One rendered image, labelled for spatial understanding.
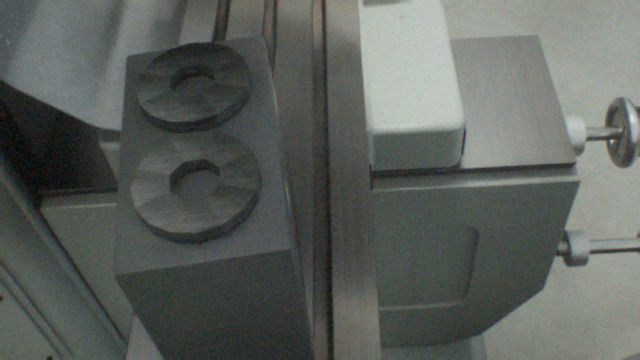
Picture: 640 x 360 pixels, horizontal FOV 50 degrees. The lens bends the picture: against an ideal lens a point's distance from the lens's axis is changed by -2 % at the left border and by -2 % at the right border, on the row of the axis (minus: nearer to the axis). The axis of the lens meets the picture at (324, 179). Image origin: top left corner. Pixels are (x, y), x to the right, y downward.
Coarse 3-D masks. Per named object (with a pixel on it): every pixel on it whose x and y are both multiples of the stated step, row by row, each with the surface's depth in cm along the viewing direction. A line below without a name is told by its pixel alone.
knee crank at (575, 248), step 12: (564, 240) 115; (576, 240) 112; (588, 240) 114; (600, 240) 114; (612, 240) 113; (624, 240) 113; (636, 240) 113; (564, 252) 113; (576, 252) 111; (588, 252) 111; (600, 252) 113; (612, 252) 113; (624, 252) 113; (576, 264) 113
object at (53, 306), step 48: (0, 96) 92; (0, 144) 92; (48, 144) 108; (0, 192) 95; (0, 240) 100; (48, 240) 106; (0, 288) 107; (48, 288) 111; (0, 336) 119; (48, 336) 121; (96, 336) 126
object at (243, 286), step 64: (128, 64) 58; (192, 64) 56; (256, 64) 57; (128, 128) 54; (192, 128) 53; (256, 128) 53; (128, 192) 50; (192, 192) 49; (256, 192) 48; (128, 256) 47; (192, 256) 46; (256, 256) 46; (192, 320) 52; (256, 320) 53
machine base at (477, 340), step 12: (480, 336) 147; (384, 348) 140; (396, 348) 140; (408, 348) 140; (420, 348) 140; (432, 348) 140; (444, 348) 139; (456, 348) 139; (468, 348) 139; (480, 348) 144
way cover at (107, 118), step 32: (0, 0) 85; (32, 0) 90; (64, 0) 94; (96, 0) 99; (128, 0) 103; (160, 0) 105; (0, 32) 83; (32, 32) 88; (64, 32) 91; (96, 32) 95; (128, 32) 99; (0, 64) 81; (32, 64) 85; (64, 64) 89; (96, 64) 93; (32, 96) 83; (64, 96) 86; (96, 96) 90
